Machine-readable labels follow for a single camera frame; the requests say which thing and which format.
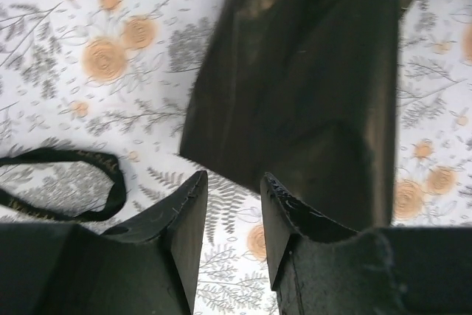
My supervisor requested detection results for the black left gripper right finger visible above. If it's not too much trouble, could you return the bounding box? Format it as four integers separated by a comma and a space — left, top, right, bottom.
260, 174, 471, 314

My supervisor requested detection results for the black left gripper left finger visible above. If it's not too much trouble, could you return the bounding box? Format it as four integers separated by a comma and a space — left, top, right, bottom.
1, 170, 208, 314

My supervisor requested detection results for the black printed ribbon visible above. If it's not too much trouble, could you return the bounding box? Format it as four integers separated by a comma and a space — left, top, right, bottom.
1, 148, 127, 222

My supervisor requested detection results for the black wrapping paper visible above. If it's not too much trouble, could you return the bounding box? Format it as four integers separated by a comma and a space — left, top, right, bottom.
179, 0, 412, 231

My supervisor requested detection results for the floral tablecloth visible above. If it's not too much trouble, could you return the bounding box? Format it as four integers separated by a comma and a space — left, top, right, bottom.
1, 0, 471, 314

